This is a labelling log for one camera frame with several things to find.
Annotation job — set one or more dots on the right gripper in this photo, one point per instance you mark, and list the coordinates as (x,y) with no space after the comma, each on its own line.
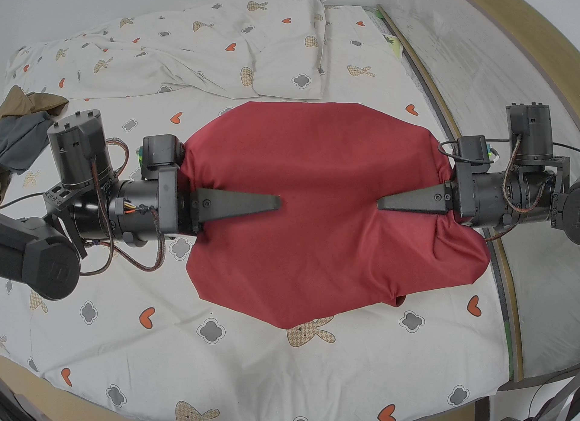
(489,199)

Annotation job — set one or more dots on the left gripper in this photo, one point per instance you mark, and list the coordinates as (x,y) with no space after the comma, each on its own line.
(136,224)

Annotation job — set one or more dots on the red shirt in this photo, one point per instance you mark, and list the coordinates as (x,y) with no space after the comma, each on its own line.
(326,251)

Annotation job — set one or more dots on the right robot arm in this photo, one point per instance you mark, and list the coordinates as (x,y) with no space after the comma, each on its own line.
(530,134)

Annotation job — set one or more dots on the white printed quilt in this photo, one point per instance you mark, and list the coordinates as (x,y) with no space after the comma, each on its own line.
(181,47)

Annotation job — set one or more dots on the bed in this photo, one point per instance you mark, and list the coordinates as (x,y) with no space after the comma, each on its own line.
(272,374)

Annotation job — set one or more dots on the grey garment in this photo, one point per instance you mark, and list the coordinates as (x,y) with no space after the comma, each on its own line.
(22,138)

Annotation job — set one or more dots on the brown garment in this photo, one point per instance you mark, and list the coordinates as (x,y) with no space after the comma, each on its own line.
(22,102)

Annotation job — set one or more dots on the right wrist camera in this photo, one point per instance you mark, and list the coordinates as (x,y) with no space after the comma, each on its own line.
(471,149)

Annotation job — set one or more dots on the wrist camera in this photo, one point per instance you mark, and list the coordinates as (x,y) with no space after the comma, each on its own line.
(158,152)
(471,149)

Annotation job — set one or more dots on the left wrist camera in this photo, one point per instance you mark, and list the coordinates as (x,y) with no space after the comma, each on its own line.
(158,152)

